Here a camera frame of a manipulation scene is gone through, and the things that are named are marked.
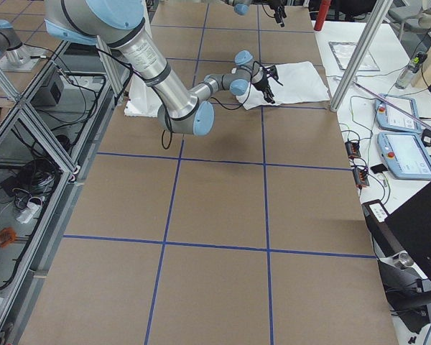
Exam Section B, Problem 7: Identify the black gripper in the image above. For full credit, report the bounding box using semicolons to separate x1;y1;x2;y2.
267;0;287;22
253;66;279;104

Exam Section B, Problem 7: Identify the white long-sleeve printed shirt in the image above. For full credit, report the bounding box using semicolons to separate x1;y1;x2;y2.
236;61;330;110

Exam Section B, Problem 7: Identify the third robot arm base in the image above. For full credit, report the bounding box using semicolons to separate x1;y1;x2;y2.
0;19;38;72

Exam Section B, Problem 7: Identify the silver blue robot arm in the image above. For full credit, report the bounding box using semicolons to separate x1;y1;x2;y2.
223;0;287;27
45;0;279;136

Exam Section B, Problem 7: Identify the red cylinder object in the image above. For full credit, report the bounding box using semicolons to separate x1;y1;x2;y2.
314;0;331;32

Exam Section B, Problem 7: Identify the orange black connector box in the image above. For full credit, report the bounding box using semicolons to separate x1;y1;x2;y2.
345;141;361;159

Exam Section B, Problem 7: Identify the upper blue teach pendant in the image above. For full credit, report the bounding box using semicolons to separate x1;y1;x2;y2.
375;93;422;134

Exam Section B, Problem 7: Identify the blue teach pendant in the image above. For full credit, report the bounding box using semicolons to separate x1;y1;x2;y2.
377;132;431;180
375;93;422;134

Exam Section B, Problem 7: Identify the lower blue teach pendant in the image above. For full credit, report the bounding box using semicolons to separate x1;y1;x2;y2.
377;132;431;180

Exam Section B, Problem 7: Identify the silver reacher grabber tool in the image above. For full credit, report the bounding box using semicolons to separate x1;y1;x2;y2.
350;80;431;131

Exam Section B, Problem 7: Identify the black laptop computer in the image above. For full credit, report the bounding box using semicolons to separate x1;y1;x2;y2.
362;181;431;280

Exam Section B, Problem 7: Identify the grey aluminium frame post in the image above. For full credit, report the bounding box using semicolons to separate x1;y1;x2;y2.
330;0;393;112

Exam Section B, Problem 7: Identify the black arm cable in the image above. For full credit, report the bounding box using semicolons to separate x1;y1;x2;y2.
93;35;284;150

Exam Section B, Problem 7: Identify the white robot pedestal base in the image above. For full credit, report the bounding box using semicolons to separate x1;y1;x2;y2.
124;75;162;118

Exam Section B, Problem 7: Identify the aluminium frame rail right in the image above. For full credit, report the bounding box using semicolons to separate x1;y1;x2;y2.
0;42;129;344

